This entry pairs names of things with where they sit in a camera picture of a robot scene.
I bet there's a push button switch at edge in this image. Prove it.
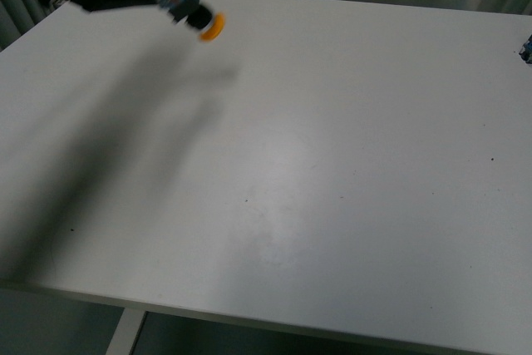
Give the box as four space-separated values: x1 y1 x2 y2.
519 36 532 65

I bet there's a white table leg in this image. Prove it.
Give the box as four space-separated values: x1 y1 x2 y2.
106 308 147 355

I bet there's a yellow push button switch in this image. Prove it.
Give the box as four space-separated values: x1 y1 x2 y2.
155 0 226 42

